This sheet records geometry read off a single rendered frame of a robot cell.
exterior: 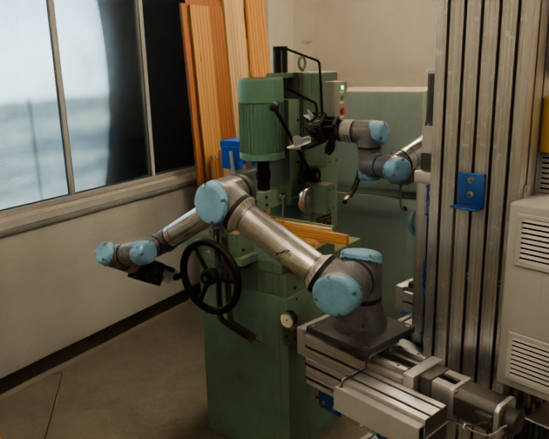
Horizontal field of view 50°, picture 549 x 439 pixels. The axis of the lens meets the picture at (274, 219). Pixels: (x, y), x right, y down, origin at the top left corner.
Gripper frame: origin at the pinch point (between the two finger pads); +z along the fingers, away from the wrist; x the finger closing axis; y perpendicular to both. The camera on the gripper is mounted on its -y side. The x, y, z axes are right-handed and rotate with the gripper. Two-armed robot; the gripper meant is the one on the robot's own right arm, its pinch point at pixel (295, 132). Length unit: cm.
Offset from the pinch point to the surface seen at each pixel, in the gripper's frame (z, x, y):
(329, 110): 7.4, -30.3, -20.6
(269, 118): 14.5, -6.4, 0.2
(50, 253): 149, 50, -44
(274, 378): 7, 69, -66
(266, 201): 18.8, 14.4, -25.1
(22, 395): 141, 116, -71
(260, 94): 16.8, -10.5, 8.3
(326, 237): -7.2, 20.4, -34.9
